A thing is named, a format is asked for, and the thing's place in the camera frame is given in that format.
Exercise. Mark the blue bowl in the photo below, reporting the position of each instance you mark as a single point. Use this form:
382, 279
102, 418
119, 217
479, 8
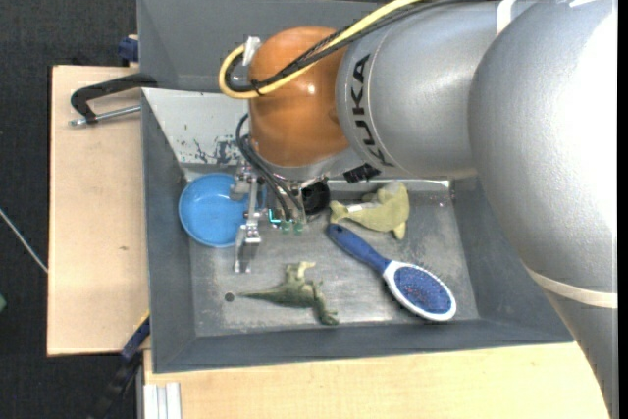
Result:
208, 213

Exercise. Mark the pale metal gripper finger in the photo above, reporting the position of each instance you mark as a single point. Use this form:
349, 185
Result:
239, 187
246, 250

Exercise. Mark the black cylinder on white bracket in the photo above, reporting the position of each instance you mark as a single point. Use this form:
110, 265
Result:
314, 197

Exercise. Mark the brown cardboard board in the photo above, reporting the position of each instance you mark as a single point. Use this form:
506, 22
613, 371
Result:
98, 211

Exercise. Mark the grey metal bin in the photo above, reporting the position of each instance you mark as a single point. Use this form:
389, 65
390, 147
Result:
353, 270

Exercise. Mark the green plush toy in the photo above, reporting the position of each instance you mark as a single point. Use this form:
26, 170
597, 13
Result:
385, 211

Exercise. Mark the green toy dinosaur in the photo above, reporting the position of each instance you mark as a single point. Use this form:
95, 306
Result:
297, 292

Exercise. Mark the blue and white brush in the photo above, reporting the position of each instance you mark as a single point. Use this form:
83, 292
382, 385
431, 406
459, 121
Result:
422, 290

